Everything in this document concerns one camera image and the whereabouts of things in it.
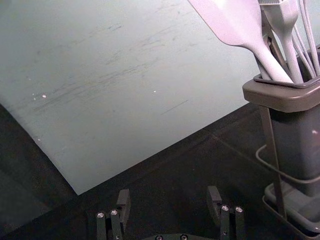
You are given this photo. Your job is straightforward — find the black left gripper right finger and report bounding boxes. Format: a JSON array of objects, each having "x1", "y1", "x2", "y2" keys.
[{"x1": 206, "y1": 185, "x2": 246, "y2": 240}]

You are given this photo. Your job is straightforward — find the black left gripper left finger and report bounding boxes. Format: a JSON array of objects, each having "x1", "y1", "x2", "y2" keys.
[{"x1": 96, "y1": 188, "x2": 132, "y2": 240}]

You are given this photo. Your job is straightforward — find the black table cloth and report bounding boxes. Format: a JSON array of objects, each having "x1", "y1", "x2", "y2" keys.
[{"x1": 0, "y1": 101, "x2": 320, "y2": 240}]

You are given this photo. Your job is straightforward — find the dark grey utensil holder cup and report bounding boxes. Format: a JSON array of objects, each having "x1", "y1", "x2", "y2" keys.
[{"x1": 241, "y1": 47, "x2": 320, "y2": 198}]

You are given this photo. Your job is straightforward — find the grey silicone spatula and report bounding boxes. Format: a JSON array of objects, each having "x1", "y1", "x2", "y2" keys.
[{"x1": 187, "y1": 0, "x2": 294, "y2": 84}]

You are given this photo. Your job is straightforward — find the grey silicone basting brush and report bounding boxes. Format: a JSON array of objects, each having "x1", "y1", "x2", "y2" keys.
[{"x1": 258, "y1": 0, "x2": 305, "y2": 84}]

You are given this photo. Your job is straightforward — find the grey silicone whisk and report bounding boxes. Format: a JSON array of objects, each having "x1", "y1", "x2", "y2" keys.
[{"x1": 291, "y1": 0, "x2": 320, "y2": 79}]

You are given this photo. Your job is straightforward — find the plain pale wall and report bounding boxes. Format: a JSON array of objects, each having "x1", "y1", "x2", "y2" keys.
[{"x1": 0, "y1": 0, "x2": 320, "y2": 196}]

